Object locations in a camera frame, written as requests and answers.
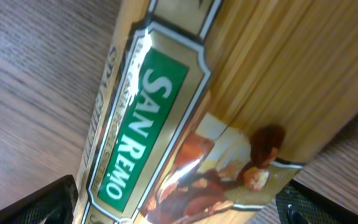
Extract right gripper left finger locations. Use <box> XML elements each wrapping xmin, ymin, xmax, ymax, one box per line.
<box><xmin>0</xmin><ymin>175</ymin><xmax>78</xmax><ymax>224</ymax></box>

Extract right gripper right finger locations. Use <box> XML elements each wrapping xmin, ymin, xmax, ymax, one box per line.
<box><xmin>275</xmin><ymin>180</ymin><xmax>358</xmax><ymax>224</ymax></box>

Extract red San Remo spaghetti pack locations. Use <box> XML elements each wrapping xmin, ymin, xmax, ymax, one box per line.
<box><xmin>73</xmin><ymin>0</ymin><xmax>358</xmax><ymax>223</ymax></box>

